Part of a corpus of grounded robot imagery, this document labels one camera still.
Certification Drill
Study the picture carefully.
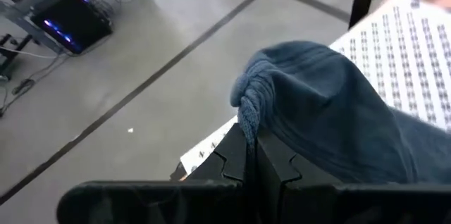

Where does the black computer case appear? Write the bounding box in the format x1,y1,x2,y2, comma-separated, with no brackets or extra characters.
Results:
30,0,114,56

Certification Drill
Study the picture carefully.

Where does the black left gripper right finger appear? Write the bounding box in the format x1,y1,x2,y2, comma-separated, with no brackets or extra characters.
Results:
257,128,339,185

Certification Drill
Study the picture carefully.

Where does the black power adapter cable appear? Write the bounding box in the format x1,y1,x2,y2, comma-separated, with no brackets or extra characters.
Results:
0,53,68,118

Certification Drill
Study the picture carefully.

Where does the white perforated metal rack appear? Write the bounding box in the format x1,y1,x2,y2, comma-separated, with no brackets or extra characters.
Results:
179,0,451,175

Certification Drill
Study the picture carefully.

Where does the navy denim baseball cap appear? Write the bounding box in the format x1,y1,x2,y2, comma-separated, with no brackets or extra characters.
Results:
229,39,451,186

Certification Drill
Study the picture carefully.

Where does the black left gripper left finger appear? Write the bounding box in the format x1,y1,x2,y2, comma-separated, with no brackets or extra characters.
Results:
183,123,255,186

